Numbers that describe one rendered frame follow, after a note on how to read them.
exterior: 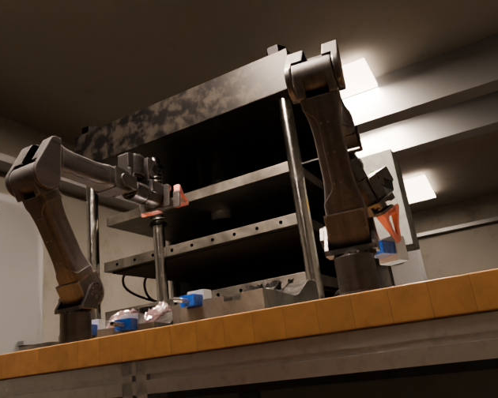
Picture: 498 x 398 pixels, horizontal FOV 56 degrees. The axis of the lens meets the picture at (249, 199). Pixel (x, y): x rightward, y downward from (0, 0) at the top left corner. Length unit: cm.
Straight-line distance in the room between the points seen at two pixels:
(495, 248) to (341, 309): 845
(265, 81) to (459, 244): 721
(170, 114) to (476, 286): 200
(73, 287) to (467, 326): 77
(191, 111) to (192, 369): 175
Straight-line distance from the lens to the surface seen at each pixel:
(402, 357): 57
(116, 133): 258
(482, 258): 897
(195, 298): 117
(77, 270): 106
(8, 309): 394
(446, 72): 420
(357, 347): 59
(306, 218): 190
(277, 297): 117
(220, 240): 214
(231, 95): 221
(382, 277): 196
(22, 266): 406
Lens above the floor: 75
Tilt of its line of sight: 18 degrees up
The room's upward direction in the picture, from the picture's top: 7 degrees counter-clockwise
